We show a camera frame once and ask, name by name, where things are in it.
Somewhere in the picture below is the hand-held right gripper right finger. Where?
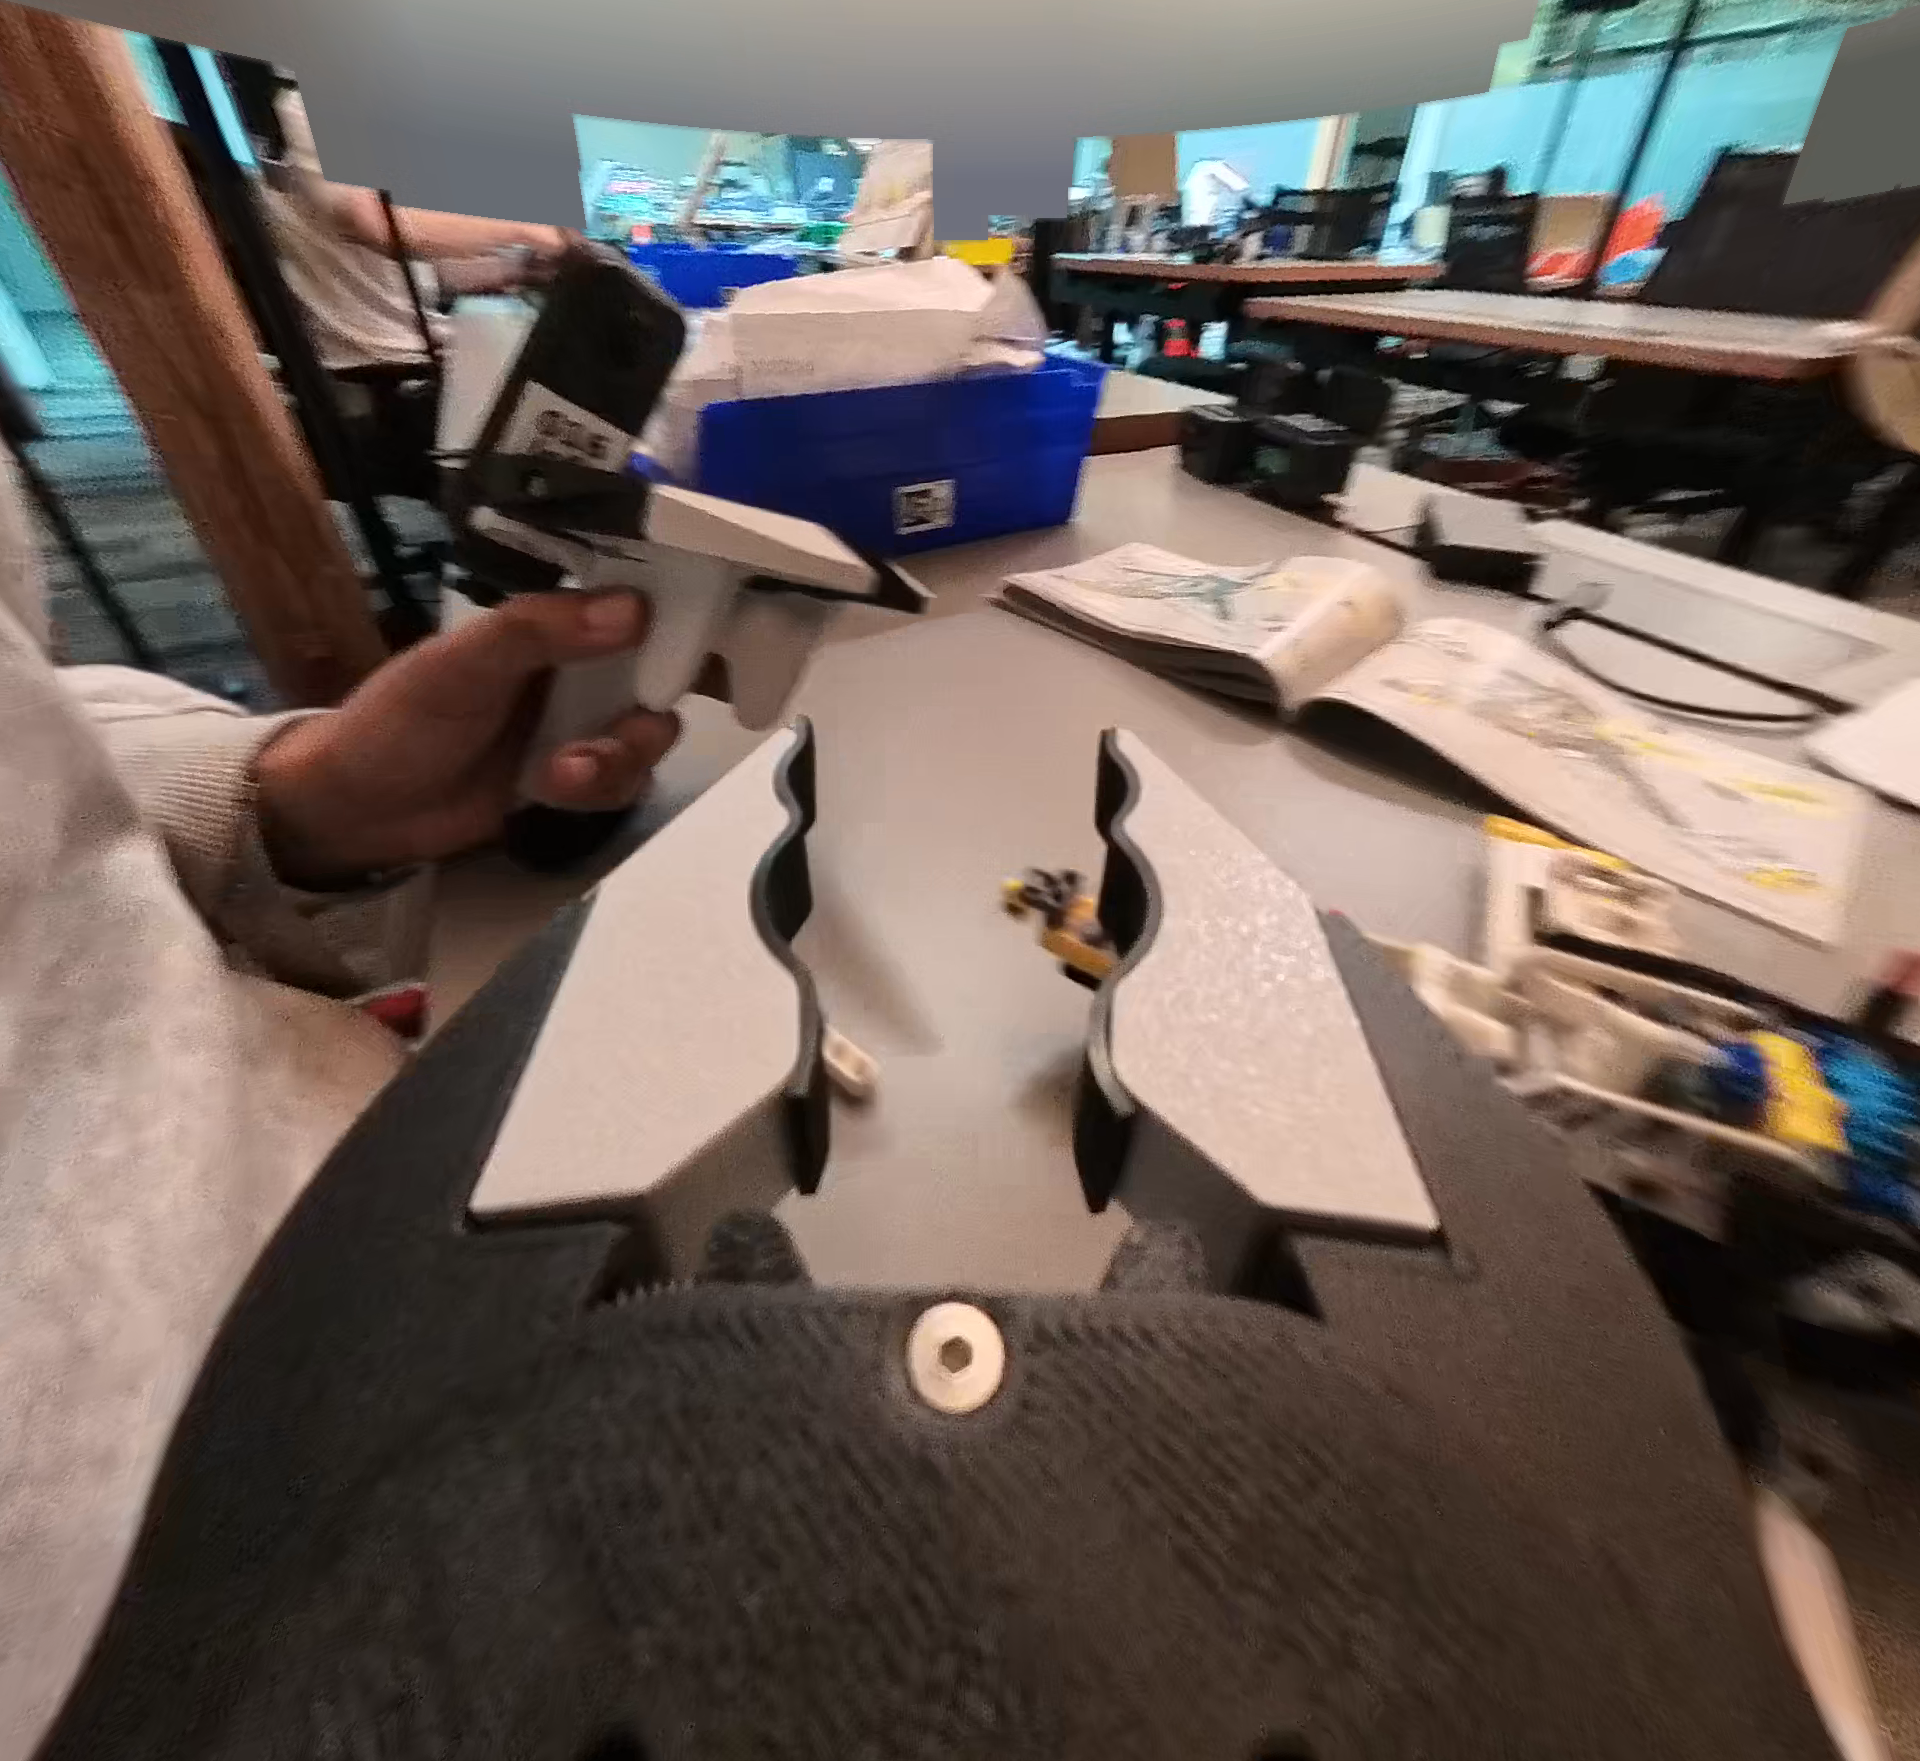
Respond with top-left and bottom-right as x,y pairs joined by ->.
1078,725 -> 1445,1299

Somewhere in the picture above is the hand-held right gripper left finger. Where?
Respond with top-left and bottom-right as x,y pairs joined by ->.
468,724 -> 835,1283

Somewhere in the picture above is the zebra striped lego plane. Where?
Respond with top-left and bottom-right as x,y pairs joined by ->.
1001,817 -> 1920,1343

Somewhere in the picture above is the person's left forearm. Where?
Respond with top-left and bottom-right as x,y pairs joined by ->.
89,682 -> 440,998

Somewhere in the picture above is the person's left hand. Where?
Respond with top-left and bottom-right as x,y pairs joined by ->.
256,588 -> 683,884

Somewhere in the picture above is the blue plastic bin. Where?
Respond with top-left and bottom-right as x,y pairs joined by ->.
627,238 -> 1109,555

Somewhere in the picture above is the white plastic bag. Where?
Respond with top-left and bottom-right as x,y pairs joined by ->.
659,258 -> 1052,413

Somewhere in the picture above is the open instruction booklet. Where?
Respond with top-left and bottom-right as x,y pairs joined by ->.
997,543 -> 1869,945

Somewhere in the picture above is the black battery charger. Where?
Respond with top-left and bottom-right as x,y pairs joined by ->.
1251,418 -> 1359,510
1176,404 -> 1277,484

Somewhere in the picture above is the brown wooden desk edge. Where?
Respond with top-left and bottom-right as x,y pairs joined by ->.
0,4 -> 389,711

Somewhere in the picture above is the long wooden desk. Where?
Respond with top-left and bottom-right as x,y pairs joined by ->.
1237,289 -> 1876,380

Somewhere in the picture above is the black cable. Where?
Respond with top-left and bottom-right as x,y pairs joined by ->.
1536,598 -> 1847,729

